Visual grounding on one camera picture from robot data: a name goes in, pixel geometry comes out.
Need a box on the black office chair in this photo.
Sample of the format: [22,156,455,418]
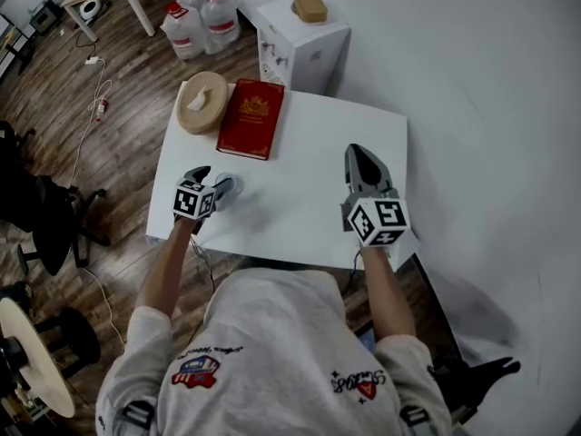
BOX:
[0,119,113,277]

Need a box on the round wooden side table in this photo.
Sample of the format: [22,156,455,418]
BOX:
[0,296,77,421]

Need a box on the tan lidded box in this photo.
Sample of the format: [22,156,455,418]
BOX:
[290,0,330,24]

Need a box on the white floor cable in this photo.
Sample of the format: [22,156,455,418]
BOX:
[66,56,127,347]

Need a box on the round white floor device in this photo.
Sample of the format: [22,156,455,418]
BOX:
[78,0,103,21]

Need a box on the person's left forearm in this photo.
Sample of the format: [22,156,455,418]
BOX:
[134,218,197,320]

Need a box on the small dark safe box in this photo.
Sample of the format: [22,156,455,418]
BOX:
[28,0,64,36]

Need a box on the black round stool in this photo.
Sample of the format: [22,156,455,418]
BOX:
[32,305,103,380]

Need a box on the white cabinet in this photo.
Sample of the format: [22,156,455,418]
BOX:
[255,0,352,96]

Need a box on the person's white printed shirt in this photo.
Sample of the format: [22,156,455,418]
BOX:
[94,267,454,436]

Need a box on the red hardcover book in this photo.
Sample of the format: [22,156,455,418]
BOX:
[215,77,286,162]

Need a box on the round beige tissue box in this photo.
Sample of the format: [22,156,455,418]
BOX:
[175,70,230,136]

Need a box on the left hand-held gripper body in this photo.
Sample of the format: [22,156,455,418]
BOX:
[172,177,217,235]

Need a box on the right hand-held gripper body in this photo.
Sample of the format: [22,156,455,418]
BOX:
[340,183,411,249]

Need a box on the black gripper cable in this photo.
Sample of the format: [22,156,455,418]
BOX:
[189,235,218,292]
[340,248,365,295]

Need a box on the person's right forearm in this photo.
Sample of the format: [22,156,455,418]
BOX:
[359,244,418,341]

